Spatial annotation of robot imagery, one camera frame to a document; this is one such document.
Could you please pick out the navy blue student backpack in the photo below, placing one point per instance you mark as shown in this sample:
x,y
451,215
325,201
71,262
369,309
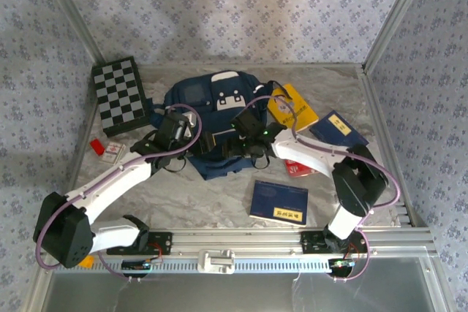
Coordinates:
x,y
219,122

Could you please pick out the red cover book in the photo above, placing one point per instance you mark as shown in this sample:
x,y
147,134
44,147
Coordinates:
x,y
298,170

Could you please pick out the yellow cartoon cover book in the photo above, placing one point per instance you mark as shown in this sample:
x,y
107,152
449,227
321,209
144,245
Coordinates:
x,y
298,111

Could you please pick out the navy book narrow yellow strip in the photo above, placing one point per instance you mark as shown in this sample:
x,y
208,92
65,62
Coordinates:
x,y
279,202

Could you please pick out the navy book large yellow label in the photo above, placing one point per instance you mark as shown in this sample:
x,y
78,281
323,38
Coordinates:
x,y
336,129

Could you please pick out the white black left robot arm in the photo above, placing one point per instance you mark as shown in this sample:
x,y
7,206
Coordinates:
x,y
109,184

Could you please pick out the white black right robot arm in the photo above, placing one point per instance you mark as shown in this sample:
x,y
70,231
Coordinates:
x,y
303,155

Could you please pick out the white red card box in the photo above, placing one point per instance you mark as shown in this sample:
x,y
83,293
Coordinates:
x,y
113,152

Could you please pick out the black grey chessboard box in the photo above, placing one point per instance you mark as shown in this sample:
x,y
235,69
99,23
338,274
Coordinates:
x,y
118,96

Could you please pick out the small red block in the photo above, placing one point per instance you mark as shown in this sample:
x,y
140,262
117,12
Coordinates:
x,y
97,147

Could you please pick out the grey metal sheet panel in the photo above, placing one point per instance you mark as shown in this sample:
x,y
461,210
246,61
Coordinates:
x,y
219,293

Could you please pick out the orange plastic connector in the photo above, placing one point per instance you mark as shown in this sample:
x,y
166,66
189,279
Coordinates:
x,y
87,262

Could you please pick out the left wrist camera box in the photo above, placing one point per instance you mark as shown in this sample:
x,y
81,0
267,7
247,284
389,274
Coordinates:
x,y
185,125

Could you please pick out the aluminium side rail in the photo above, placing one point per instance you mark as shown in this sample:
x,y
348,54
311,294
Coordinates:
x,y
83,144
378,107

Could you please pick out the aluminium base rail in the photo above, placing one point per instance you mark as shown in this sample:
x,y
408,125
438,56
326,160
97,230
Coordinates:
x,y
237,240

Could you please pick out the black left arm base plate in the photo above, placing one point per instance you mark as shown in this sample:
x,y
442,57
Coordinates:
x,y
164,242

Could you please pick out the white rail latch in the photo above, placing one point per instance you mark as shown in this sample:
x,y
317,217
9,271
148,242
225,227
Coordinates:
x,y
215,261

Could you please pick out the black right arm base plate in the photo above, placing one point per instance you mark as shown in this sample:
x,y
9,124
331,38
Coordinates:
x,y
311,242

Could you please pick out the aluminium frame post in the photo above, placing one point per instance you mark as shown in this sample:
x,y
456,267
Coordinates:
x,y
69,8
395,16

